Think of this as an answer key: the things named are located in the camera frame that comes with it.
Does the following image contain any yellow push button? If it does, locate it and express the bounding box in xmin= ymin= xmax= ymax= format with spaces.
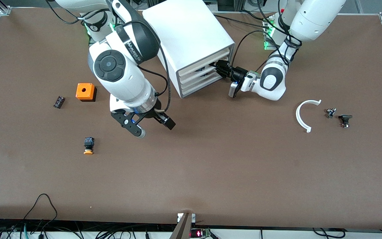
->
xmin=83 ymin=137 xmax=95 ymax=155

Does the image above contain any orange box with hole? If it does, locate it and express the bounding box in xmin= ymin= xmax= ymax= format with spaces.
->
xmin=76 ymin=83 xmax=97 ymax=102

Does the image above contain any white curved plastic arc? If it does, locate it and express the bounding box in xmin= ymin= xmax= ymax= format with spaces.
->
xmin=295 ymin=100 xmax=322 ymax=133

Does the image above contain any device with red display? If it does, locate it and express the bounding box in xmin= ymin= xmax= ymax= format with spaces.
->
xmin=190 ymin=228 xmax=212 ymax=239

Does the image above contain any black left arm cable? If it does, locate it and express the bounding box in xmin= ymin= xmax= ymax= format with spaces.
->
xmin=230 ymin=0 xmax=302 ymax=77

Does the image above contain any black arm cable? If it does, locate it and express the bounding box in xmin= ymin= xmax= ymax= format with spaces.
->
xmin=45 ymin=0 xmax=172 ymax=113
xmin=230 ymin=0 xmax=302 ymax=77

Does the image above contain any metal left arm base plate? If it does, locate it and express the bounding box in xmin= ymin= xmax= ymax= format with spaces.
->
xmin=263 ymin=17 xmax=278 ymax=51

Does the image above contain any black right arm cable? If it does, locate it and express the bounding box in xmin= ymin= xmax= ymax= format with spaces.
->
xmin=45 ymin=0 xmax=172 ymax=113

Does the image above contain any black table cable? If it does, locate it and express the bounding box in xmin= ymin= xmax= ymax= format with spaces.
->
xmin=213 ymin=14 xmax=272 ymax=30
xmin=242 ymin=9 xmax=271 ymax=22

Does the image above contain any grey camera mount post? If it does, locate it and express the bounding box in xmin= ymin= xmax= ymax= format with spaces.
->
xmin=169 ymin=212 xmax=197 ymax=239

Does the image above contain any black looped cable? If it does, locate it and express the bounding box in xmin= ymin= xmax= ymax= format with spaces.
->
xmin=23 ymin=193 xmax=58 ymax=230

